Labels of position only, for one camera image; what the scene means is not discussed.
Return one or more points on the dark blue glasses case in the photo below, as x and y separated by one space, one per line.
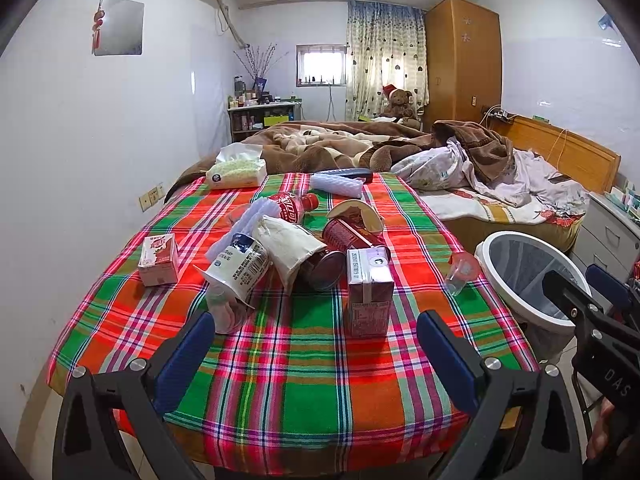
352 173

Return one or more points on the small window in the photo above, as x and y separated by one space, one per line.
320 65

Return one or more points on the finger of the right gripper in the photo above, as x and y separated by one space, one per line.
619 294
576 304

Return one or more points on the wooden wardrobe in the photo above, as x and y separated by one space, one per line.
464 61

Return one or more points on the teddy bear santa hat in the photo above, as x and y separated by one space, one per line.
399 107

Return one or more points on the cream paper bag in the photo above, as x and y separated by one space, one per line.
288 246

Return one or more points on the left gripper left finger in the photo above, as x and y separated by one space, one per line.
88 444

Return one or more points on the dried branches in vase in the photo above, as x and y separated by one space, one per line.
257 61

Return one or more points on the cluttered shelf unit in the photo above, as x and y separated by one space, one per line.
253 109

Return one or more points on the green tissue pack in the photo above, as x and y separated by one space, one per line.
237 165

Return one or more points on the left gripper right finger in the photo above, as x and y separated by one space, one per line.
521 423

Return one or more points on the lavender towel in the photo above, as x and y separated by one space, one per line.
235 229
336 185

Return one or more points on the wall power socket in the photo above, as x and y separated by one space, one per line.
152 197

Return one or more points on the silver wall panel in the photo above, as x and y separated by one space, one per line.
118 28

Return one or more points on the white blue yogurt cup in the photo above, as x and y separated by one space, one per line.
237 269

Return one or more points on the patterned curtain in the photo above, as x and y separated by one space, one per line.
386 46

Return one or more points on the strawberry milk carton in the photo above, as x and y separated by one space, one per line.
158 263

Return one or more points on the wooden headboard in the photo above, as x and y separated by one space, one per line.
581 159

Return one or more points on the plaid red green tablecloth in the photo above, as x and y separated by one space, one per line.
292 392

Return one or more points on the red drink can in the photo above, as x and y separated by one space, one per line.
325 269

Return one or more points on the white trash bin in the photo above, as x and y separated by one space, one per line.
515 264

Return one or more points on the brown fleece blanket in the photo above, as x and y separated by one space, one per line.
299 147

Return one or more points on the person's right hand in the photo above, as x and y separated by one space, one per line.
613 448

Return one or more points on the red paper cup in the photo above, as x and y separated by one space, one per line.
358 213

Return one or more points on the grey bedside cabinet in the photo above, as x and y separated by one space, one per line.
607 238

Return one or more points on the clear plastic cup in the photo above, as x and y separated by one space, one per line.
463 268

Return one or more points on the pink purple milk carton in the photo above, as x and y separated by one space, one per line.
370 291

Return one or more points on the clear cola bottle red label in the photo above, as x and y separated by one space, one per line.
287 206

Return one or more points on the light pink bedsheet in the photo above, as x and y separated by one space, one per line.
530 192

